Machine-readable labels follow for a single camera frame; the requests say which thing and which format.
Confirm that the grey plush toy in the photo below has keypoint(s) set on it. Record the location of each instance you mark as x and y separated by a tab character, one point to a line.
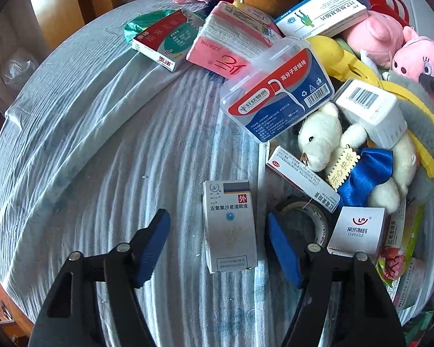
419	115

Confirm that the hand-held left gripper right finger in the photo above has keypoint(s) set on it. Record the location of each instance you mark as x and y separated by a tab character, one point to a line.
285	249

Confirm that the narrow white red medicine box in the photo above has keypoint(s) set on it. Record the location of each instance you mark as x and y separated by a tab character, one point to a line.
300	177

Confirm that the large pink tissue pack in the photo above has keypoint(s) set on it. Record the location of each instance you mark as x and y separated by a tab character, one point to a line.
224	39

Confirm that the white barcode box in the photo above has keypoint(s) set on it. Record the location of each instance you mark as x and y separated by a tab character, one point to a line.
369	104

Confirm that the white box red logo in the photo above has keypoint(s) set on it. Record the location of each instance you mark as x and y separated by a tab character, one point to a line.
354	227

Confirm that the green foil bag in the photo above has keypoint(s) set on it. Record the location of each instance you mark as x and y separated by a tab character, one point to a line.
135	25

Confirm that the wooden chair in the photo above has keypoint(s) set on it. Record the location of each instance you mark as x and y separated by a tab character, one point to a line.
58	14

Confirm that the red plastic case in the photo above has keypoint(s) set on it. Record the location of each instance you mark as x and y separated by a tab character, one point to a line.
390	1

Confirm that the green pink snack packet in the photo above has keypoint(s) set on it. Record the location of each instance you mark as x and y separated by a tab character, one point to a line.
394	260

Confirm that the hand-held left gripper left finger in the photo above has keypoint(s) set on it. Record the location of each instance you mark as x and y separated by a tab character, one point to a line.
152	245

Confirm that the striped blue white tablecloth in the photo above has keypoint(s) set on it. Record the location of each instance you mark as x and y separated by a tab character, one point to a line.
94	133

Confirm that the white teddy bear blue ribbon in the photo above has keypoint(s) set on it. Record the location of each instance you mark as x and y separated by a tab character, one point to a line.
318	137

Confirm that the yellow snowball clamp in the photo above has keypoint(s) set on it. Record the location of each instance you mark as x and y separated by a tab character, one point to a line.
325	50

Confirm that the clear plastic floss pick box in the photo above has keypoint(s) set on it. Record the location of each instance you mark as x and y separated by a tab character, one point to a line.
275	97

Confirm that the silver eye drop box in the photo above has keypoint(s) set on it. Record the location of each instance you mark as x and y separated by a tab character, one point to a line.
231	231

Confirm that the large pink pig plush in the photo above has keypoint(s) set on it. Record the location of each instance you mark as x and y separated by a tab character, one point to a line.
372	32

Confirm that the clear tape roll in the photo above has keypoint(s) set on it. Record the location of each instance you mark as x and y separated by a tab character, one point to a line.
320	224

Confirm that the pink plush with big eyes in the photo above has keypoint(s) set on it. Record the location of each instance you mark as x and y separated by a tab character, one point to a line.
416	58

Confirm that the white blue medicine box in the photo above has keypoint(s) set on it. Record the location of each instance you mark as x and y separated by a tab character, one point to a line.
318	14

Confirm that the clear plastic bag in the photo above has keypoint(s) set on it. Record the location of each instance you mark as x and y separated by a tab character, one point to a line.
20	67

